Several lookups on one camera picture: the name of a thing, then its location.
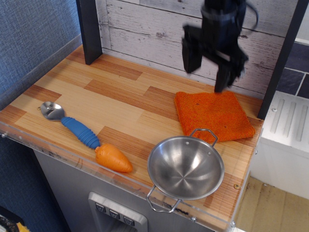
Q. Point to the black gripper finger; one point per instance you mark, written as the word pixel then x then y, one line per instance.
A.
pixel 192 56
pixel 226 76

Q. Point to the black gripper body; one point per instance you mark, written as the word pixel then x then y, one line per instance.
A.
pixel 217 38

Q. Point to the orange towel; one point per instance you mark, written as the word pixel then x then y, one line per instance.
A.
pixel 219 112

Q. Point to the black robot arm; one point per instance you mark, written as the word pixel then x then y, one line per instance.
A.
pixel 224 5

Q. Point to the white ribbed side cabinet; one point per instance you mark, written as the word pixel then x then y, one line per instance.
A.
pixel 282 153

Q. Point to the orange plastic toy carrot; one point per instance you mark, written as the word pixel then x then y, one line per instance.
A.
pixel 111 157

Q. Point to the silver dispenser panel with buttons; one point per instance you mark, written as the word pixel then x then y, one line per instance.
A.
pixel 110 216

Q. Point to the yellow object at corner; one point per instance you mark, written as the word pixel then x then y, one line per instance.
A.
pixel 22 228

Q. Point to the dark right vertical post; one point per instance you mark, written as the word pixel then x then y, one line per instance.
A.
pixel 287 46

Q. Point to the dark vertical post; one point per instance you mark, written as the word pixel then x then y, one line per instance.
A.
pixel 287 46
pixel 89 27

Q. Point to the steel colander bowl with handles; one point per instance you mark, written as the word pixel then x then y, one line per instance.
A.
pixel 184 168

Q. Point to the dark left vertical post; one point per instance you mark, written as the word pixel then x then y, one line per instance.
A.
pixel 89 27

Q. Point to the spoon with blue handle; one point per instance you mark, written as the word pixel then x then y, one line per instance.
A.
pixel 54 112

